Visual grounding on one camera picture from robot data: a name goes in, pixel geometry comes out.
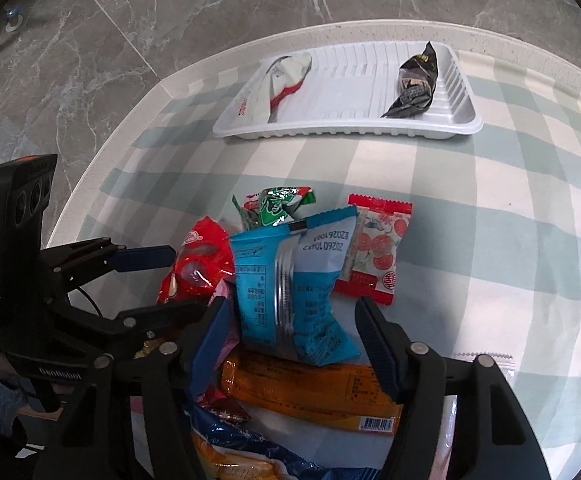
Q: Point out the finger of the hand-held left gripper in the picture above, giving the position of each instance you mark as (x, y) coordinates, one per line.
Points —
(160, 317)
(140, 257)

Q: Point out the blue snack packet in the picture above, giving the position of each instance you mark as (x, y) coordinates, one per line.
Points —
(290, 285)

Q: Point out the green snack packet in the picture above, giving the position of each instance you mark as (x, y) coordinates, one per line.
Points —
(270, 207)

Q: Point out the pink snack packet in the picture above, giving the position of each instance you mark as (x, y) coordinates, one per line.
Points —
(234, 332)

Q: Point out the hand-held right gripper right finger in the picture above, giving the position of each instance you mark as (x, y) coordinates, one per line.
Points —
(378, 350)

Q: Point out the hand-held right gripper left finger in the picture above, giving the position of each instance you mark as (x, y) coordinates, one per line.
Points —
(210, 345)

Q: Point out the black snack packet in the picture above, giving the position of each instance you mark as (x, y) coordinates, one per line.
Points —
(413, 85)

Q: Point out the blue and orange snack bag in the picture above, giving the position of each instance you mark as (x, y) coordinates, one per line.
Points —
(250, 460)

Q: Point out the white and red snack packet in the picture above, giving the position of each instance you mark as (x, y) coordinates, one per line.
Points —
(280, 77)

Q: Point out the shiny red snack packet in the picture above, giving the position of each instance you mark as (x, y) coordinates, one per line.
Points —
(198, 260)

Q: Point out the orange snack packet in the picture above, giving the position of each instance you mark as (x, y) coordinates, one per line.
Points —
(295, 390)

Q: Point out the checkered tablecloth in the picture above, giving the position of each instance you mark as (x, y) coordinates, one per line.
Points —
(470, 210)

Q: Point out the white plastic tray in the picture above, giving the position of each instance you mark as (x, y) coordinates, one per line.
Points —
(350, 95)

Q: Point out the small red snack packet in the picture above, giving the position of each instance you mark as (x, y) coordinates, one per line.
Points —
(220, 407)

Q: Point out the gold foil snack packet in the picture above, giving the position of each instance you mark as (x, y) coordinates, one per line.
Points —
(148, 350)

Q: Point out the red fruit print snack packet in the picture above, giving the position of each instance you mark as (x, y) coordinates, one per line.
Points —
(378, 255)

